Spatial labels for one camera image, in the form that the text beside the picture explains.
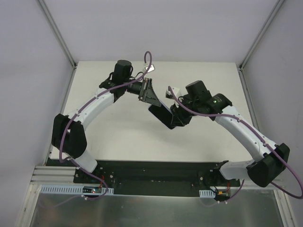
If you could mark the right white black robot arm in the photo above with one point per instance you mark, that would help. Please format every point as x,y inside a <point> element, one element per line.
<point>268,159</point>

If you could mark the right aluminium frame post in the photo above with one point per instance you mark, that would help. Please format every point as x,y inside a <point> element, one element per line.
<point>266,25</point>

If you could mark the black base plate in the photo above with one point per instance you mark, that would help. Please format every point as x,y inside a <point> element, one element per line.
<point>150,178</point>

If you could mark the white cable duct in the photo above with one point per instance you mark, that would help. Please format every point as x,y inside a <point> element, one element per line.
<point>207,194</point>
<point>76,190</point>

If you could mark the aluminium frame post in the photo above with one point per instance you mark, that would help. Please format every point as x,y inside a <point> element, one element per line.
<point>56,32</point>
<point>266,25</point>

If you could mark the left white cable duct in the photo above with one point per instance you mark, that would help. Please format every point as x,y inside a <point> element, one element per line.
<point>76,190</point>

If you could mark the reflective metal sheet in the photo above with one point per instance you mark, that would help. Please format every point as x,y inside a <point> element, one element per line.
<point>250,208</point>

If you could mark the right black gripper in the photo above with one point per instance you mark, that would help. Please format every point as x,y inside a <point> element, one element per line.
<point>178,114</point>

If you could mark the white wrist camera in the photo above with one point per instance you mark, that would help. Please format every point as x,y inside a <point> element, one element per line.
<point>173,91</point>
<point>147,68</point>

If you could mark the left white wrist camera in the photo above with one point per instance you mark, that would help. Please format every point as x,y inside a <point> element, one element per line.
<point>147,68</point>

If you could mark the left aluminium frame post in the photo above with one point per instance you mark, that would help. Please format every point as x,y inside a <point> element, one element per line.
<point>56,32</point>

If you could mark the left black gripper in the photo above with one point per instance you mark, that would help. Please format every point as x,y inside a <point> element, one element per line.
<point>145,89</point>

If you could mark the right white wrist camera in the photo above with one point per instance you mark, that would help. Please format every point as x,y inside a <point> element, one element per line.
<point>173,91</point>

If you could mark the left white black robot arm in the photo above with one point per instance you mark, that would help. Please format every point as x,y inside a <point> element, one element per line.
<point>68,134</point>

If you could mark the aluminium rail profile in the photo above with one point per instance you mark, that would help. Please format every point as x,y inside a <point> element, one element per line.
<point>53,175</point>

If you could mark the black smartphone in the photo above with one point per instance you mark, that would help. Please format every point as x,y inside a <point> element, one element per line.
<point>163,116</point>

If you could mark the right white cable duct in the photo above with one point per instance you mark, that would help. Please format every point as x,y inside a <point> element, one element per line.
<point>207,194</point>

